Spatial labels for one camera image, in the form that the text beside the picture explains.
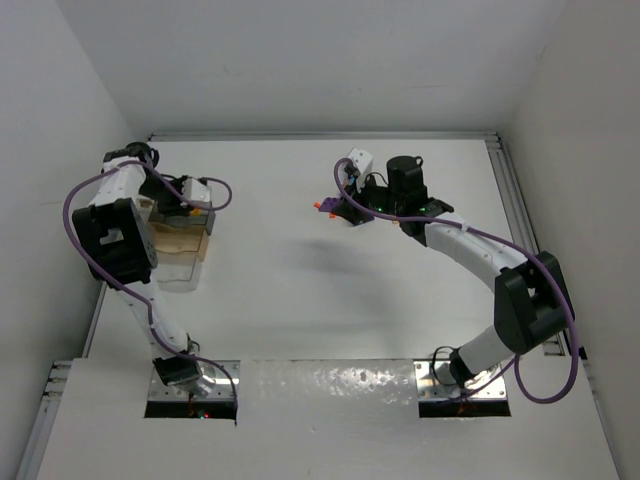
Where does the dark purple lego plate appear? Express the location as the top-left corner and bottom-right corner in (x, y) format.
(318, 197), (340, 212)

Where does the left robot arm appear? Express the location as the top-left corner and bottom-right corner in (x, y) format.
(65, 142), (202, 390)

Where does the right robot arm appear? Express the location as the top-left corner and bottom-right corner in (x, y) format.
(333, 150), (579, 394)

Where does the grey smoked container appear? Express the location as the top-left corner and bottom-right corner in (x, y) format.
(149, 205), (216, 236)

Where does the clear container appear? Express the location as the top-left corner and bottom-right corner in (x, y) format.
(152, 261), (202, 293)

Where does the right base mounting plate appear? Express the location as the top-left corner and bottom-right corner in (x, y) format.
(414, 359), (510, 401)

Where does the base mounting plate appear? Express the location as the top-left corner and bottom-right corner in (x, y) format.
(414, 359), (510, 401)
(147, 360), (240, 402)

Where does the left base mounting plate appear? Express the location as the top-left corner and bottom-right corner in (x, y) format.
(147, 360), (240, 402)

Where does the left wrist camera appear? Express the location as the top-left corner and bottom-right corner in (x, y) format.
(182, 177), (212, 208)

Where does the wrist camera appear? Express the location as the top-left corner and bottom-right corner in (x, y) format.
(347, 148), (374, 177)
(182, 177), (212, 208)

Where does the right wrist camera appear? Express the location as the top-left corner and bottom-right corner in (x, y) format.
(347, 148), (374, 177)

